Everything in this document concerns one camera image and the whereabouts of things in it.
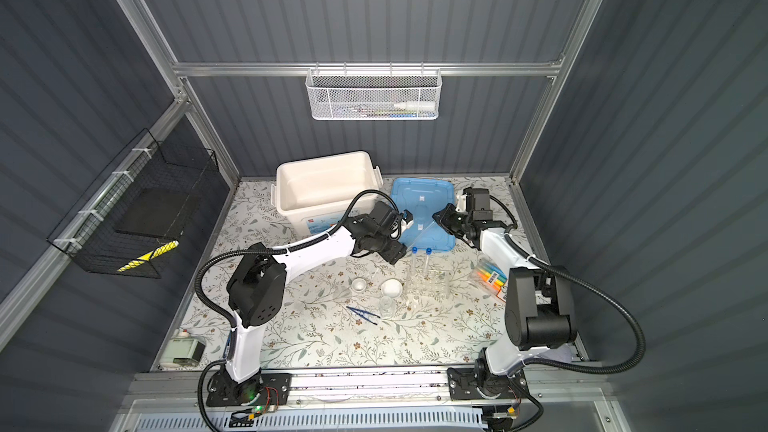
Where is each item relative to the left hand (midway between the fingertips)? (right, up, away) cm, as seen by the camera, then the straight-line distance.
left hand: (397, 243), depth 92 cm
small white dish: (-12, -13, -1) cm, 17 cm away
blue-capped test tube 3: (+8, -1, -11) cm, 14 cm away
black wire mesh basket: (-66, +14, -15) cm, 69 cm away
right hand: (+12, +8, -1) cm, 15 cm away
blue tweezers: (-10, -20, -6) cm, 23 cm away
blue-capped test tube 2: (+4, -1, -10) cm, 11 cm away
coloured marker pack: (+28, -10, -1) cm, 30 cm away
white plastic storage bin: (-32, +17, +23) cm, 43 cm away
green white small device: (-55, -26, -16) cm, 63 cm away
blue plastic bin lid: (+10, +15, +20) cm, 27 cm away
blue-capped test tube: (+8, +3, 0) cm, 9 cm away
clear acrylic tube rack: (+9, -12, -1) cm, 15 cm away
